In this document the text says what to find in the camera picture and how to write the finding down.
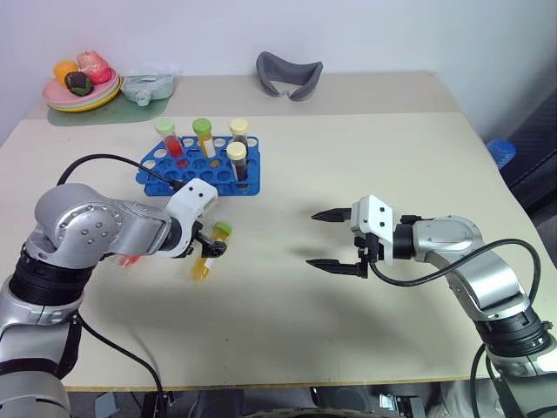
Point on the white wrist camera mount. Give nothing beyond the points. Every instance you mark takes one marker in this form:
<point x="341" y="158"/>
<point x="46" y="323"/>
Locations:
<point x="191" y="196"/>
<point x="374" y="217"/>

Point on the grey metal bracket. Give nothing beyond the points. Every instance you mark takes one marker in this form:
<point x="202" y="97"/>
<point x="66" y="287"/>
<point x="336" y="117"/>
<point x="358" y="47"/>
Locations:
<point x="400" y="405"/>

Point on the yellow test tube green cap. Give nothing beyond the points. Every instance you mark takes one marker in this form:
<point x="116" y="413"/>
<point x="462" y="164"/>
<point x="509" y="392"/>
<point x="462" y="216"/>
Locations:
<point x="221" y="233"/>
<point x="205" y="139"/>

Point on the stack of coloured plates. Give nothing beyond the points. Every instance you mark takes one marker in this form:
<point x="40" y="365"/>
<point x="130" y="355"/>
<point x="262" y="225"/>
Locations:
<point x="102" y="102"/>

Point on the orange toy food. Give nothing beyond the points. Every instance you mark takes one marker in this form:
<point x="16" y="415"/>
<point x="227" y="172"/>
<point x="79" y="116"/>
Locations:
<point x="64" y="69"/>

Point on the pale green soft container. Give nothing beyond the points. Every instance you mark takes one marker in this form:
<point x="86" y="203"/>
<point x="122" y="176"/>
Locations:
<point x="148" y="87"/>

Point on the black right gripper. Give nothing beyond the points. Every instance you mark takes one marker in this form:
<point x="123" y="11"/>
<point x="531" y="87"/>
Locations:
<point x="367" y="250"/>

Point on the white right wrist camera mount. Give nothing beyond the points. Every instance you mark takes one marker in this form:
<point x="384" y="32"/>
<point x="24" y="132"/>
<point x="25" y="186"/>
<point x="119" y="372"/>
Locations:
<point x="374" y="217"/>

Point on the red tube pale green cap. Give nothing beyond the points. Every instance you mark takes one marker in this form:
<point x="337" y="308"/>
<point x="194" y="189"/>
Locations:
<point x="173" y="143"/>

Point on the black carbon-textured case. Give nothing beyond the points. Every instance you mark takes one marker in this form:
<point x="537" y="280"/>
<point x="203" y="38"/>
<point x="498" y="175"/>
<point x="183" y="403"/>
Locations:
<point x="537" y="143"/>

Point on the pink plate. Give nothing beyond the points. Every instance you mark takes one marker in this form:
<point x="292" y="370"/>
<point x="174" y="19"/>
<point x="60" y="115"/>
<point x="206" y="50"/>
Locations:
<point x="58" y="93"/>

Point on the blue test tube rack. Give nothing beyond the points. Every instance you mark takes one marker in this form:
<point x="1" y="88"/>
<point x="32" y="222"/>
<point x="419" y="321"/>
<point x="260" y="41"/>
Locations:
<point x="204" y="174"/>

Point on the brown and green toy food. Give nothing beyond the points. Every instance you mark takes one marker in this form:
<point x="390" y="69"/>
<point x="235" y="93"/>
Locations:
<point x="78" y="82"/>

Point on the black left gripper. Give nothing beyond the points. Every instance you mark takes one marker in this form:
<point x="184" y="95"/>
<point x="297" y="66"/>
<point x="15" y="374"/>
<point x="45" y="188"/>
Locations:
<point x="199" y="230"/>

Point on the grey padded face mask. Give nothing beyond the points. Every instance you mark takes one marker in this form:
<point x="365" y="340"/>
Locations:
<point x="278" y="74"/>

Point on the red test tube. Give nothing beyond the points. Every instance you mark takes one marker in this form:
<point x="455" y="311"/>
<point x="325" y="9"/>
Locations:
<point x="129" y="260"/>

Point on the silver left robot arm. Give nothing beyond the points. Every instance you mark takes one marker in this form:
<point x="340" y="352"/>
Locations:
<point x="87" y="226"/>

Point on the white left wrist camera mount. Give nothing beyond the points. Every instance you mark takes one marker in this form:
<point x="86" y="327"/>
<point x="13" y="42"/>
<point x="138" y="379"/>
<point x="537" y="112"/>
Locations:
<point x="191" y="196"/>

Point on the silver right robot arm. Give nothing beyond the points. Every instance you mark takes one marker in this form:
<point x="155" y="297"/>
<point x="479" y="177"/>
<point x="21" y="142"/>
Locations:
<point x="478" y="261"/>

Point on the blue bottle cap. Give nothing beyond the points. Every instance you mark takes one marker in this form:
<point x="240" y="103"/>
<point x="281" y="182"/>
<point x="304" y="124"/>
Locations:
<point x="501" y="151"/>

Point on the pink toy food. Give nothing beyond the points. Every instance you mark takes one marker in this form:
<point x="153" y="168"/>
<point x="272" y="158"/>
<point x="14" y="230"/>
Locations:
<point x="93" y="67"/>

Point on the green placemat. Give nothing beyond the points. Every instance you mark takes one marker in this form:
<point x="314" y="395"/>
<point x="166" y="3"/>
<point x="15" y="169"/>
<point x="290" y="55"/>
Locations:
<point x="130" y="114"/>

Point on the dark tube cream cap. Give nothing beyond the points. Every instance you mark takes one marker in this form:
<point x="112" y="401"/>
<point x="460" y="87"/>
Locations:
<point x="239" y="127"/>
<point x="238" y="163"/>

